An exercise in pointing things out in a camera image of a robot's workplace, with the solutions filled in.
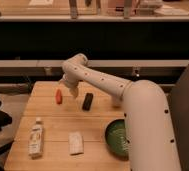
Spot black rectangular bar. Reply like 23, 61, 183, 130
82, 93, 93, 111

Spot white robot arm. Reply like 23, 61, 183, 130
61, 53, 182, 171

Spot white plastic bottle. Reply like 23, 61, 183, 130
28, 117, 44, 158

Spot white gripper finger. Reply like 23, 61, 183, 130
58, 78, 65, 84
70, 88, 79, 98

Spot green plate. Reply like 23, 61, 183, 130
105, 119, 128, 159

